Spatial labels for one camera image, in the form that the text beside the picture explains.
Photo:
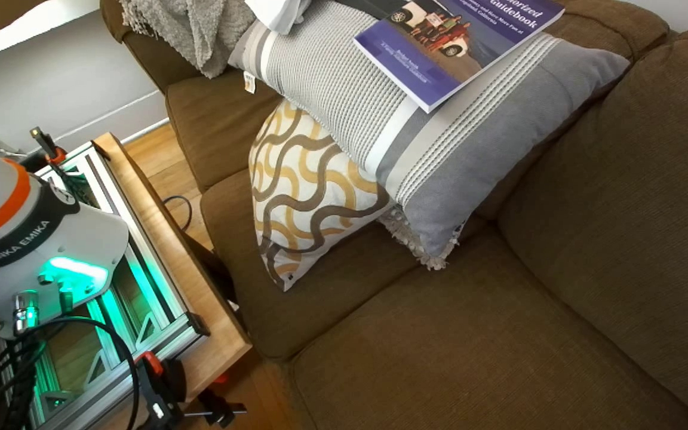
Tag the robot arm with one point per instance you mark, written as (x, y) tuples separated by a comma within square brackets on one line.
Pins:
[(27, 239)]

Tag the white wavy pattern pillow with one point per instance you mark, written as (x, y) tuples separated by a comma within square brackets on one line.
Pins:
[(302, 197)]

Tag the grey striped pillow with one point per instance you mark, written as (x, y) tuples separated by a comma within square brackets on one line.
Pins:
[(439, 149)]

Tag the brown fabric sofa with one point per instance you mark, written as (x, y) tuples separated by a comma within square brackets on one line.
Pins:
[(499, 286)]

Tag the grey fringed towel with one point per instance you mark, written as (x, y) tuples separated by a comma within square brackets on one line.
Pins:
[(194, 30)]

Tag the purple guidebook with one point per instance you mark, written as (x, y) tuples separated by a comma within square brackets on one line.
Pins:
[(457, 42)]

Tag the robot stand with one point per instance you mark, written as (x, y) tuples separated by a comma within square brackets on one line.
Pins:
[(141, 263)]

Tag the white cloth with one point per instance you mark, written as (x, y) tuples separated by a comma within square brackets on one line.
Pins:
[(281, 12)]

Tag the black orange clamp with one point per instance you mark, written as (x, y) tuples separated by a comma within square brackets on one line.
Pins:
[(45, 149), (168, 394)]

